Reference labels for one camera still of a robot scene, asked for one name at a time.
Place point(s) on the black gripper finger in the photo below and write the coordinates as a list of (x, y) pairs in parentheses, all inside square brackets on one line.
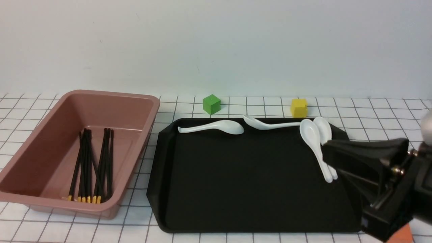
[(349, 154), (371, 176)]

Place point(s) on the white spoon right rear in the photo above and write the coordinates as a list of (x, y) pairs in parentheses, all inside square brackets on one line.
[(325, 134)]

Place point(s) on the yellow cube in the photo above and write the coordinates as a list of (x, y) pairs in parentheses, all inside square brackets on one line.
[(299, 108)]

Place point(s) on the white spoon far left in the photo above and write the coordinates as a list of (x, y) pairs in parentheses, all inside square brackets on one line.
[(227, 126)]

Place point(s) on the orange cube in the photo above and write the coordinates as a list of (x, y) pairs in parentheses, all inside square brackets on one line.
[(403, 235)]

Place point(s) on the green cube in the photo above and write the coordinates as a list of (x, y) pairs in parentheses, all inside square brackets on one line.
[(211, 104)]

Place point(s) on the black chopstick rightmost in bin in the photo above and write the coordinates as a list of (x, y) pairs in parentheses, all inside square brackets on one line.
[(110, 165)]

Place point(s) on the white spoon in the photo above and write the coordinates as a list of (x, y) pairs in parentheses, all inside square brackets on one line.
[(325, 134), (310, 134), (257, 124), (227, 126)]

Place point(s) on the white spoon top middle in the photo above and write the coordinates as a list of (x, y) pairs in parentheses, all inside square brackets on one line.
[(257, 124)]

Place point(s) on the black plastic tray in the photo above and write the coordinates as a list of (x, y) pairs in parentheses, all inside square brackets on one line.
[(259, 181)]

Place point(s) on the black chopstick yellow tip leftmost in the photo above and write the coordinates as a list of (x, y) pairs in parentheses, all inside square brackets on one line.
[(76, 170)]

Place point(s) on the black chopstick yellow tip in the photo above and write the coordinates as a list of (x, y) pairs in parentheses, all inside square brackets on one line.
[(81, 197), (93, 167), (102, 160), (76, 170), (96, 186), (85, 159)]

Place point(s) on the pink plastic bin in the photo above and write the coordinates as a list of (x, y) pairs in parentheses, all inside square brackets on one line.
[(39, 175)]

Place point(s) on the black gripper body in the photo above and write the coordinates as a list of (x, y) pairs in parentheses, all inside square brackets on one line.
[(404, 193)]

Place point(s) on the white checkered tablecloth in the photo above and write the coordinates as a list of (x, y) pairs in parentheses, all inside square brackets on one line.
[(362, 118)]

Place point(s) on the white spoon right front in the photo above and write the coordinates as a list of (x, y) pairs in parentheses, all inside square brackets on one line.
[(310, 134)]

